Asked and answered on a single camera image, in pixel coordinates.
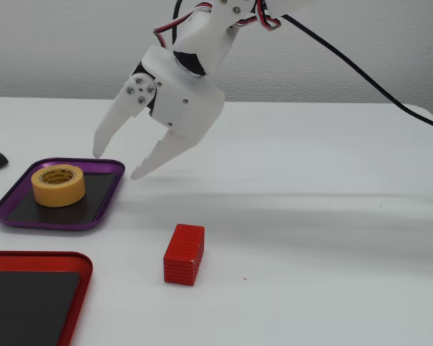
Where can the red perforated rectangular block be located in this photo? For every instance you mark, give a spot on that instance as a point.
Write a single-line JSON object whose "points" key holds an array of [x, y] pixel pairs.
{"points": [[180, 266]]}

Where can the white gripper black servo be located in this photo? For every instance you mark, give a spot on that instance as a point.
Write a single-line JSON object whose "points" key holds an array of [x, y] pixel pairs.
{"points": [[189, 104]]}

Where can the purple metal tray black inlay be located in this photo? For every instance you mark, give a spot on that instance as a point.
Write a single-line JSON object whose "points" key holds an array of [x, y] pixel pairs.
{"points": [[104, 202]]}

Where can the yellow masking tape roll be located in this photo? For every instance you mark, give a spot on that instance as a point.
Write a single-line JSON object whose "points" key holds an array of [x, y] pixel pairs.
{"points": [[57, 196]]}

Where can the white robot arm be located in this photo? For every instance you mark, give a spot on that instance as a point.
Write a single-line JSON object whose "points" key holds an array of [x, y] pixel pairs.
{"points": [[216, 32]]}

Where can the red metal tray black inlay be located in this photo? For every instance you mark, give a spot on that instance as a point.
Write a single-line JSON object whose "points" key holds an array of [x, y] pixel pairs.
{"points": [[21, 263]]}

